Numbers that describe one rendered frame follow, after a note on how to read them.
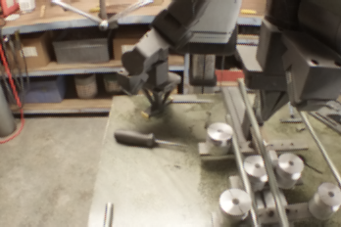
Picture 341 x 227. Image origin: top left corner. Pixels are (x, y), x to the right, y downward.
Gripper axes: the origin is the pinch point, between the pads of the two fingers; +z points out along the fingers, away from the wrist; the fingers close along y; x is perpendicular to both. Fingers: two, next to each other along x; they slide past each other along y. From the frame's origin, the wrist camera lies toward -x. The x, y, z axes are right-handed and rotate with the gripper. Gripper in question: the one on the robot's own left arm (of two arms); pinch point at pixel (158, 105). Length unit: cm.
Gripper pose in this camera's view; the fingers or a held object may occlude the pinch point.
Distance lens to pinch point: 71.2
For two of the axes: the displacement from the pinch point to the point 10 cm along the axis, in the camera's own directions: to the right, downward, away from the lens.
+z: 0.0, 7.8, 6.2
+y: 7.6, 4.1, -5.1
